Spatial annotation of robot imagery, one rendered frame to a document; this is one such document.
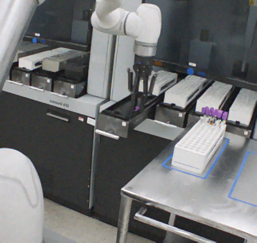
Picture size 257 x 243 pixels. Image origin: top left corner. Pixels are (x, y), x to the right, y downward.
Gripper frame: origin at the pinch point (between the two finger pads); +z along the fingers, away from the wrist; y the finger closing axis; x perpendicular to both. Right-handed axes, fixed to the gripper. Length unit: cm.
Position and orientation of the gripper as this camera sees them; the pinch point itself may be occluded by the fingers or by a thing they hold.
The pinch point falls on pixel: (138, 102)
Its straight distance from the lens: 152.7
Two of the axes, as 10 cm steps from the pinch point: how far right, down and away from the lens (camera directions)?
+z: -1.0, 9.2, 3.7
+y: -9.0, -2.4, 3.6
